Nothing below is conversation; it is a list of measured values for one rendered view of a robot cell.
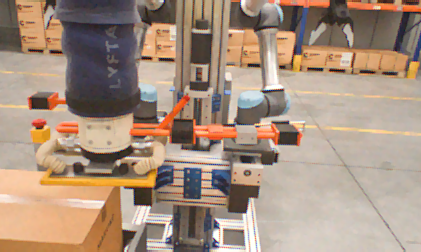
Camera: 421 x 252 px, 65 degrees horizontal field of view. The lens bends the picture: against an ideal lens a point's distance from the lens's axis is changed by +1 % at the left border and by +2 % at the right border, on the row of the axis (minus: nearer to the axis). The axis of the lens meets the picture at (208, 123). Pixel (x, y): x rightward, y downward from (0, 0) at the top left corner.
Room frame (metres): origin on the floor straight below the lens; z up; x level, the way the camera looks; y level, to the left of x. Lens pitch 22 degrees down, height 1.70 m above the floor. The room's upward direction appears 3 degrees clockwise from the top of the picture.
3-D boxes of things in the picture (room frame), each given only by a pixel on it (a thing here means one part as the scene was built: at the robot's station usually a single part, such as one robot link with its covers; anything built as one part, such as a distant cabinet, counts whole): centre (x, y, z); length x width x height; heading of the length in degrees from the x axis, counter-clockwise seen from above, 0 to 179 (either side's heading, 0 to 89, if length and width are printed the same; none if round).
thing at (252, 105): (1.46, -0.20, 1.20); 0.13 x 0.12 x 0.14; 119
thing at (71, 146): (0.99, 0.33, 1.19); 0.34 x 0.25 x 0.06; 94
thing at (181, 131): (1.01, 0.08, 1.25); 0.10 x 0.08 x 0.06; 4
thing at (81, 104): (1.00, 0.33, 1.37); 0.23 x 0.23 x 0.04
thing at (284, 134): (1.03, -0.26, 1.25); 0.08 x 0.07 x 0.05; 94
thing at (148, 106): (1.47, 0.31, 1.20); 0.13 x 0.12 x 0.14; 59
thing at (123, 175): (0.90, 0.33, 1.15); 0.34 x 0.10 x 0.05; 94
